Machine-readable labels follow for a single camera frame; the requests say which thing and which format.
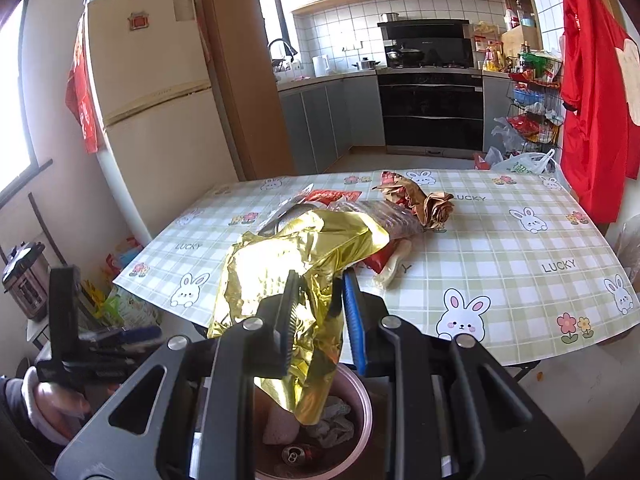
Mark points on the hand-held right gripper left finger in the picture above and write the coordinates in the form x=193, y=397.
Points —
x=287, y=320

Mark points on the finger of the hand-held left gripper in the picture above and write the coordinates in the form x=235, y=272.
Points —
x=135, y=333
x=120, y=350

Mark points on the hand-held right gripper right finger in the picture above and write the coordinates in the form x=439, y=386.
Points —
x=356, y=325

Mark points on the gold foil wrapper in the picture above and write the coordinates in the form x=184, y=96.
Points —
x=280, y=260

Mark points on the pink round bin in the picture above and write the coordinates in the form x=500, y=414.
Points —
x=359, y=395

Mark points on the cream plastic spoon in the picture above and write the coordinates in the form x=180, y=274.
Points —
x=395, y=265

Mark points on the clear ribbed plastic tray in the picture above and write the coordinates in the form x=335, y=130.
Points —
x=395, y=220

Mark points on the red-label clear plastic packet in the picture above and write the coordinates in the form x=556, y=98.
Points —
x=330, y=196

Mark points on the brown gold wrapper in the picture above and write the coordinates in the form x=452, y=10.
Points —
x=430, y=205

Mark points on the person's left forearm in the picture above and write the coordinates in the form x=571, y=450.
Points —
x=30, y=410

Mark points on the person's left hand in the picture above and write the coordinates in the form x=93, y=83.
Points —
x=67, y=400

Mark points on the green printed bag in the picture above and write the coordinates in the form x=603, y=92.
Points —
x=132, y=307

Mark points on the electric pressure cooker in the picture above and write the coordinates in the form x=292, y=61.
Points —
x=25, y=280

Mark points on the orange blue packet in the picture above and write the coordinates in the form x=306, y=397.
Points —
x=125, y=257

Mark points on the white crumpled tissue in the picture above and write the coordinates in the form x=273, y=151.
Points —
x=332, y=420

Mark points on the drink can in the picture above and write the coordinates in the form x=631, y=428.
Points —
x=296, y=455

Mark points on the checked rabbit-print tablecloth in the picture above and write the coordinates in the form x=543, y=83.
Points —
x=500, y=260

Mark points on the grey lower cabinets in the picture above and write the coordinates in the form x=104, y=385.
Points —
x=325, y=120

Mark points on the red box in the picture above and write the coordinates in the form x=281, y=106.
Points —
x=481, y=161

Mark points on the red hanging cloth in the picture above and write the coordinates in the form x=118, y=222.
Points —
x=82, y=100

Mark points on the black built-in oven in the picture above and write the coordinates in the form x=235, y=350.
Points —
x=430, y=110

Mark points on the white green-print plastic bag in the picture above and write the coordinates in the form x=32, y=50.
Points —
x=525, y=162

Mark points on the crumpled clear plastic bag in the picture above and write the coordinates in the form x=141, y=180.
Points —
x=506, y=132

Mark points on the white kettle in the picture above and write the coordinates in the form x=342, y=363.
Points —
x=321, y=65

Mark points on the steel pot with lid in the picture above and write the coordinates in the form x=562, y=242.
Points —
x=366, y=64

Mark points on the narrow grey cabinet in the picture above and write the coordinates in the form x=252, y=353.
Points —
x=497, y=105

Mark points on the cream two-door fridge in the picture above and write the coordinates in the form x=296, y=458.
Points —
x=150, y=60

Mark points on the kitchen faucet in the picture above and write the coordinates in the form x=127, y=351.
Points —
x=280, y=50

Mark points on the black wok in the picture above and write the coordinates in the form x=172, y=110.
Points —
x=402, y=55

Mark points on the cardboard box with plastic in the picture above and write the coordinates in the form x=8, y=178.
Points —
x=629, y=255

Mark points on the red fridge magnet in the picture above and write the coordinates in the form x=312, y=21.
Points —
x=138, y=21

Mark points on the black range hood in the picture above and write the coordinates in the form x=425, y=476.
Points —
x=430, y=35

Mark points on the small steel pot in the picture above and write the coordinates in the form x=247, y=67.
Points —
x=390, y=17

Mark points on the wooden box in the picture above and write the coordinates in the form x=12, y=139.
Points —
x=520, y=40

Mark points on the red hanging garment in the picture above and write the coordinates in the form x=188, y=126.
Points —
x=595, y=85

